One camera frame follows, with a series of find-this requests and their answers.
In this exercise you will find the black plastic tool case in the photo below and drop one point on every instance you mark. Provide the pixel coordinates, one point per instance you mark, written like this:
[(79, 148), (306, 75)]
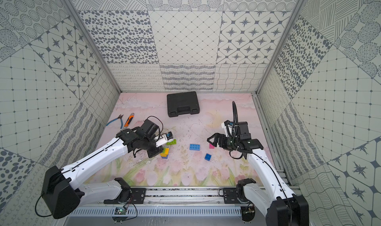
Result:
[(182, 103)]

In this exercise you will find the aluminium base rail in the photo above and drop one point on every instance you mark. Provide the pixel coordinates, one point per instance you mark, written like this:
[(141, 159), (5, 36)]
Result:
[(184, 196)]

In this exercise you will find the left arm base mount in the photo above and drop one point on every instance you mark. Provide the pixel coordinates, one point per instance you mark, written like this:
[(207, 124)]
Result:
[(137, 196)]

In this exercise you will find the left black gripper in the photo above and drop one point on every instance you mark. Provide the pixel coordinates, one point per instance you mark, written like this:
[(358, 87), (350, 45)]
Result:
[(153, 150)]

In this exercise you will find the orange utility knife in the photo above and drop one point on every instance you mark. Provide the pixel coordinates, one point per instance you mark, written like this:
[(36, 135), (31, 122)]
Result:
[(130, 118)]

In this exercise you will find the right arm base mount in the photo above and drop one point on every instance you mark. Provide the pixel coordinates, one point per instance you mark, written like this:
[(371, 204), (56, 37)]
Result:
[(230, 196)]

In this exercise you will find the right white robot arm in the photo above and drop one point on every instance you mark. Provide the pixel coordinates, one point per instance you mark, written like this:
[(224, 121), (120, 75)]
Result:
[(277, 202)]

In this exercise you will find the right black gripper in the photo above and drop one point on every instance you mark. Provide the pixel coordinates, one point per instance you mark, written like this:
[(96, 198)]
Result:
[(222, 143)]

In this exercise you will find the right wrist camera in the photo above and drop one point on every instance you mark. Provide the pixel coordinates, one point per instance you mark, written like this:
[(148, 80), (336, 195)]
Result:
[(227, 126)]

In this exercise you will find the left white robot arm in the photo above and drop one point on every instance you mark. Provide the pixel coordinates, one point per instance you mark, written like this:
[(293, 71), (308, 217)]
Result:
[(64, 189)]

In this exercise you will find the light blue lego brick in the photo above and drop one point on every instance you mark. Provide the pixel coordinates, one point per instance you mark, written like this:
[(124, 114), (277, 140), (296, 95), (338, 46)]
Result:
[(194, 147)]

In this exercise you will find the white vented cable duct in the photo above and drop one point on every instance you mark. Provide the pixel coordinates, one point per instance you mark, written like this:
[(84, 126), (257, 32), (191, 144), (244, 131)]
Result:
[(158, 211)]

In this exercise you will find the blue handled pliers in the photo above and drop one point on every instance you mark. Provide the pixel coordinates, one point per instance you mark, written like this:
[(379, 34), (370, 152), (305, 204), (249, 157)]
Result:
[(119, 118)]

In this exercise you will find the yellow lego brick 2x4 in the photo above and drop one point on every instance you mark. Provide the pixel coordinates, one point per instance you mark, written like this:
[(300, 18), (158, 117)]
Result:
[(165, 152)]

